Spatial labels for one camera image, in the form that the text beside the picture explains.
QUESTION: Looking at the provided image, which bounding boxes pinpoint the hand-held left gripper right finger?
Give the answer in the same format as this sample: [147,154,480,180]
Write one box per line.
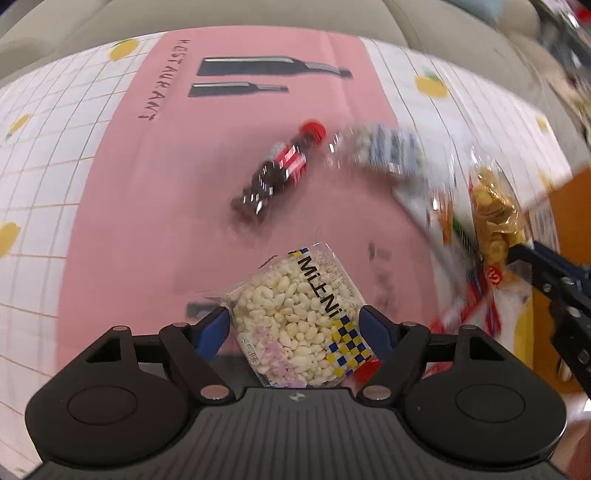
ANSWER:
[358,305,514,405]

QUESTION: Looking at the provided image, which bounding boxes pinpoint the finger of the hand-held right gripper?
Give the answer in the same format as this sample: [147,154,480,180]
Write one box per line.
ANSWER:
[549,295,591,402]
[507,242,591,302]

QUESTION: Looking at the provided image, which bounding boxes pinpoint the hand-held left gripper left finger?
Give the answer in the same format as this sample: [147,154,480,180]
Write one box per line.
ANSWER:
[78,306,231,404]

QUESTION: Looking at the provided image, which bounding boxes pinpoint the orange cardboard box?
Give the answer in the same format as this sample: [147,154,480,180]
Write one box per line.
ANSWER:
[503,168,591,394]

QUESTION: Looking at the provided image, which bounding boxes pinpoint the golden yellow snack bag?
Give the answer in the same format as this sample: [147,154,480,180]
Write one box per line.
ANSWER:
[468,159,533,269]

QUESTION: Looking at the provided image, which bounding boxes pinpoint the clear puffed rice packet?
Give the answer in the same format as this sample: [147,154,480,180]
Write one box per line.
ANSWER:
[203,241,376,388]

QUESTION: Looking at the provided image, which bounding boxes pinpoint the red white snack packet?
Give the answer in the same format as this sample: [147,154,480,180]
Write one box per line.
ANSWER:
[438,267,507,336]

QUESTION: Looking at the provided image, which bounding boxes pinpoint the small red packet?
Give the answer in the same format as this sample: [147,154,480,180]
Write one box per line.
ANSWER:
[355,361,385,384]

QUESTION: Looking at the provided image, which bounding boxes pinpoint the cola bottle shaped candy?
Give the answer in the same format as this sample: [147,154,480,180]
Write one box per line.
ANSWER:
[230,119,329,225]

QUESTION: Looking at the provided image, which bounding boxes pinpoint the clear packet with striped label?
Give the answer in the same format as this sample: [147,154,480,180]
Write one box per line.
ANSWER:
[327,122,426,180]

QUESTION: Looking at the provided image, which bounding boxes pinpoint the beige sofa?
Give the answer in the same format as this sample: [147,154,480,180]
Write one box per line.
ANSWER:
[0,0,591,144]

